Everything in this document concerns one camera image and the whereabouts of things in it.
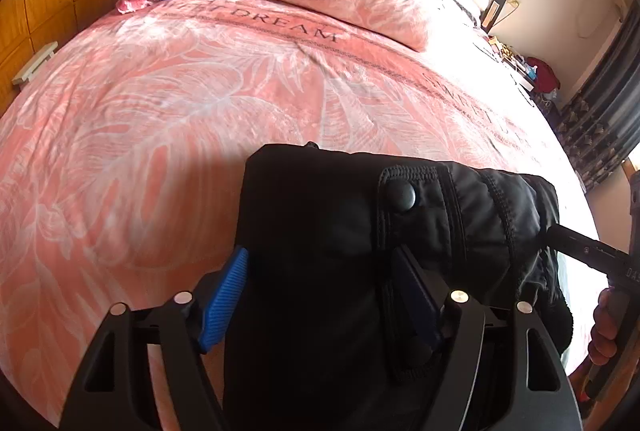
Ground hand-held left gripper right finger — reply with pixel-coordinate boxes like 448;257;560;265
391;244;584;431

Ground pink folded cloth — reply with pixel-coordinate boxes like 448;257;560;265
117;0;167;15

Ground pink leaf-print bed blanket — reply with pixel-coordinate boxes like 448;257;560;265
0;0;602;431

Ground dark patterned curtain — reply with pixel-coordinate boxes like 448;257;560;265
556;4;640;193

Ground cluttered bedside table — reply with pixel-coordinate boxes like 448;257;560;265
486;35;540;93

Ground person's right hand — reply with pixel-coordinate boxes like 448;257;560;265
589;288;624;368

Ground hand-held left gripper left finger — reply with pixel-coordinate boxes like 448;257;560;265
65;246;251;431

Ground red bag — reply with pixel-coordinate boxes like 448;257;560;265
525;56;562;94

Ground small white stool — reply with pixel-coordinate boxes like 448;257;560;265
12;42;59;86

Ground black quilted pants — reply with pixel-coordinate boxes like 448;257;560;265
220;142;575;431

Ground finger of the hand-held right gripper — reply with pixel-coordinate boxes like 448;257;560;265
545;223;632;273

